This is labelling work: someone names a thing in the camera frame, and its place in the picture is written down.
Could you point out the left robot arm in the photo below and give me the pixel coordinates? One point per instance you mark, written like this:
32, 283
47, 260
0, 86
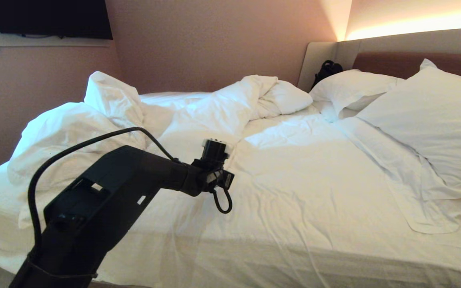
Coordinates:
106, 200

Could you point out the white rumpled duvet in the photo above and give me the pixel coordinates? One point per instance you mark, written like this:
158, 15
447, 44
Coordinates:
166, 120

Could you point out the white bed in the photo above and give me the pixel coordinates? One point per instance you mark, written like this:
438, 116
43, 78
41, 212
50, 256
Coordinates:
294, 192

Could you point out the black bag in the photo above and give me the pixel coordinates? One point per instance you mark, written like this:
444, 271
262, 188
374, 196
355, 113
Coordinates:
326, 71

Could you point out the small white pillow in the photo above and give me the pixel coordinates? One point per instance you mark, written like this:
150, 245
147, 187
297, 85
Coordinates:
350, 90

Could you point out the large white pillow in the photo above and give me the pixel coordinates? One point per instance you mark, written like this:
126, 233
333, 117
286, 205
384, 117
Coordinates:
434, 116

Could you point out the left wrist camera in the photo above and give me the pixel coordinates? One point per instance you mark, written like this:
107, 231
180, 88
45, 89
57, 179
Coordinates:
215, 148

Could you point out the black wall television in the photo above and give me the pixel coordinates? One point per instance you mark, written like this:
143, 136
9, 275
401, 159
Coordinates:
50, 18

